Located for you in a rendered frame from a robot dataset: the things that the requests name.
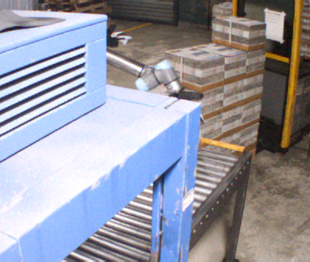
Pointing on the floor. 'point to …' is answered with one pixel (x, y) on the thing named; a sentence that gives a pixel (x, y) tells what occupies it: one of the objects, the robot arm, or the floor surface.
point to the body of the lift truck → (304, 111)
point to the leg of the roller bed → (236, 220)
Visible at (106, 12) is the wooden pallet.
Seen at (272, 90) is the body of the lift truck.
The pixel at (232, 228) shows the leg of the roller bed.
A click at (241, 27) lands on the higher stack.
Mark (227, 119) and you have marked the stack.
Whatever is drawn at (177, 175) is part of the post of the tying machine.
